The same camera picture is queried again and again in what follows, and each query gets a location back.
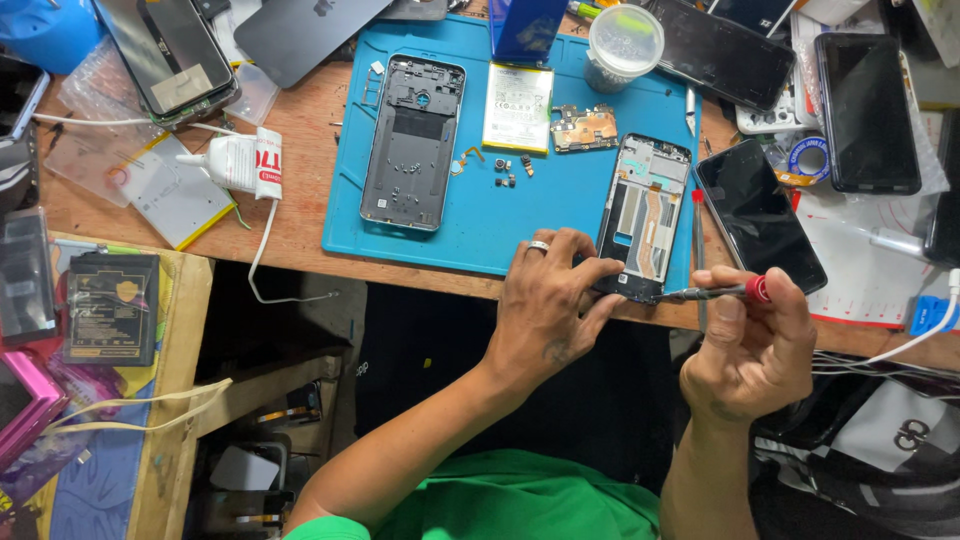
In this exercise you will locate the green pen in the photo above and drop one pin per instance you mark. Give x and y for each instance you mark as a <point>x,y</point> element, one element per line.
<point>583,9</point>

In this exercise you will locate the black smartphone in dark case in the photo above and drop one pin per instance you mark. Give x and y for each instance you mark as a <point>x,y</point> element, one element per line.
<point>866,112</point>

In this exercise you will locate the wooden shelf with clutter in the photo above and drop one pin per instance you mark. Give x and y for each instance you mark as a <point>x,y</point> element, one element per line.
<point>262,450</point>

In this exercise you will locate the black smartphone with silver edge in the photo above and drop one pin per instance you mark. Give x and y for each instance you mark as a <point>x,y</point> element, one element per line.
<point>757,214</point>

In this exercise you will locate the grey phone back housing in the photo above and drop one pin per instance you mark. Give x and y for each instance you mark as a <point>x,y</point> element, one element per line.
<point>412,142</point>

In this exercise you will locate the white phone battery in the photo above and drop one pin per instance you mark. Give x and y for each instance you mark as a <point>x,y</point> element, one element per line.
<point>518,107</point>

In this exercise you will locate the white mat with red lines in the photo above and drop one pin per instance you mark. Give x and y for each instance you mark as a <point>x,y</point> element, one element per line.
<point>862,270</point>

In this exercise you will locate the blue box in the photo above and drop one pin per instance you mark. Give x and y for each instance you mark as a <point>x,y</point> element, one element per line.
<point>525,30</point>

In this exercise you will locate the silver tweezers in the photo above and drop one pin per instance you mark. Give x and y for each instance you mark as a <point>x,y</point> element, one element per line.
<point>691,112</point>

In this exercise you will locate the silver sim tray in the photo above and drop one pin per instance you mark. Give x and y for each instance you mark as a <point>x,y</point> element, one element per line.
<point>373,86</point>

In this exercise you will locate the phone with white edge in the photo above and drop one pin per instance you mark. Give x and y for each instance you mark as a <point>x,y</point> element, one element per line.
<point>19,97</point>

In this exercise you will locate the black battery in packet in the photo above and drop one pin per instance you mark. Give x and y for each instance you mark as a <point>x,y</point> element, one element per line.
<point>111,307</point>

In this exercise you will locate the white phone back cover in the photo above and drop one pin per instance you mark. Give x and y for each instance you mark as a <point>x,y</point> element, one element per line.
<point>780,116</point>

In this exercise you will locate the pink case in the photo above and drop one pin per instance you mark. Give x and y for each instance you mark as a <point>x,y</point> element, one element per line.
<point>26,409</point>

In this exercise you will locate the clear plastic screw tub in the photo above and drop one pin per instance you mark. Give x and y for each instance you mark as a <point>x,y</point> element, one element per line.
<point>622,45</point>

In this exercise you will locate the blue plastic tool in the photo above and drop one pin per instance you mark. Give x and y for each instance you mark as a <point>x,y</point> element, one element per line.
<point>930,315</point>

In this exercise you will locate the small clear plastic case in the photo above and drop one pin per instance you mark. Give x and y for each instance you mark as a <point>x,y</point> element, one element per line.
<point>253,94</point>

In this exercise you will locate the clear shiny plastic packet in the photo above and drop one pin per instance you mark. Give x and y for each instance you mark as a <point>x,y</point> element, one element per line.
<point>26,277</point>

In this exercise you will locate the phone motherboard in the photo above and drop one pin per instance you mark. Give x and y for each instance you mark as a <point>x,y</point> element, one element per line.
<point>583,129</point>

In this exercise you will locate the grey tablet back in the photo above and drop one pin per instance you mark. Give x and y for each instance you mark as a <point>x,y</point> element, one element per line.
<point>300,37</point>

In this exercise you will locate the red capped precision screwdriver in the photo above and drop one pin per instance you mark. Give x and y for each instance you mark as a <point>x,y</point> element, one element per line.
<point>712,292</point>

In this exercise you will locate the person's right hand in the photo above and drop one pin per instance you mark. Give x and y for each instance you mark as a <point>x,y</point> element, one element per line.
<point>750,367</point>

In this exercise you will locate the person's black shorts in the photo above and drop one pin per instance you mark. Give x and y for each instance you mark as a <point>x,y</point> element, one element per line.
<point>450,375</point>

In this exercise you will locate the blue silicone repair mat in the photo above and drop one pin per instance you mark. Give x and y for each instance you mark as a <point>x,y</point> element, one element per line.
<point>495,217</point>

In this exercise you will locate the large black phone screen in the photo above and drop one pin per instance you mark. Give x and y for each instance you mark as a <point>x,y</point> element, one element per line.
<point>720,52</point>

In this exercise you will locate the phone display frame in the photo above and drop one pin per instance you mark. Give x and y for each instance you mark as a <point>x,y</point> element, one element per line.
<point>645,210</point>

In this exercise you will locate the person's left hand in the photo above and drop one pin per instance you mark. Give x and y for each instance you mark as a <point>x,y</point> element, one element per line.
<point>540,315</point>

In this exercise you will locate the black and white bag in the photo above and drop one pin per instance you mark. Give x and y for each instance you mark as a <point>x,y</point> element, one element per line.
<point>862,465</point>

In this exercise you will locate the flat battery with yellow edge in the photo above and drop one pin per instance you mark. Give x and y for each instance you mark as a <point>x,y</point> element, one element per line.
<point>176,199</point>

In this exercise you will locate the white glue tube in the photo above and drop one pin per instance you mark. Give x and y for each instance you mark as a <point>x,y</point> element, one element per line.
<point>240,161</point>

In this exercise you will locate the person's green shirt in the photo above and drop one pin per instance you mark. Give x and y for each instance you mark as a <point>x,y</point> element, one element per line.
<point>510,502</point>

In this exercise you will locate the thin red tipped tool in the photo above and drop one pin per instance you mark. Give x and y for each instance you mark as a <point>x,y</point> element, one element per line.
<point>699,240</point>

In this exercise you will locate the small camera modules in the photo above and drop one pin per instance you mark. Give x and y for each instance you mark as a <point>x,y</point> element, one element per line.
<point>501,164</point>

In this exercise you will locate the blue tape roll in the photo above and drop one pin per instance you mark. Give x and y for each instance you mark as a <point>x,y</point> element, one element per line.
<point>810,146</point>

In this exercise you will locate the clear plastic bags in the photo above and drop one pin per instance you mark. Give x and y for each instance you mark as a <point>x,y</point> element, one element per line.
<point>97,142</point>

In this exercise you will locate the blue round container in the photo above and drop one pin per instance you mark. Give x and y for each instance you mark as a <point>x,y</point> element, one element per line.
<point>45,30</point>

